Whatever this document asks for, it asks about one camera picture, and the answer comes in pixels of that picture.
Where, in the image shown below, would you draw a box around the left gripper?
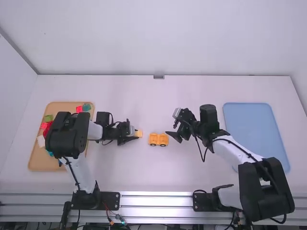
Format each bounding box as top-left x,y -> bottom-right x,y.
117,118 -> 140,146

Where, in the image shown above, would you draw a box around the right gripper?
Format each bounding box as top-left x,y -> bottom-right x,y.
165,108 -> 199,144

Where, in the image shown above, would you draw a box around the yellow toy car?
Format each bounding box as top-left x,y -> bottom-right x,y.
148,132 -> 170,147

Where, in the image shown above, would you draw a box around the silver rails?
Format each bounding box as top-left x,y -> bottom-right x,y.
0,190 -> 307,225

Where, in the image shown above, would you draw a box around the blue mat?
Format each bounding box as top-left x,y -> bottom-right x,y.
222,102 -> 291,173

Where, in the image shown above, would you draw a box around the red toy brick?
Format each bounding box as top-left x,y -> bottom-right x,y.
40,121 -> 55,137

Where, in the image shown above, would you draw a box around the white toy brick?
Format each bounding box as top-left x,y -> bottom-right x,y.
36,135 -> 47,148

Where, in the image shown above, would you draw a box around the tan tray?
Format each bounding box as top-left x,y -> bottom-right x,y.
27,101 -> 95,173

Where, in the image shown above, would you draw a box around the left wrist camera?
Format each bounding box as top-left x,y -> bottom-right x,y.
127,123 -> 137,138

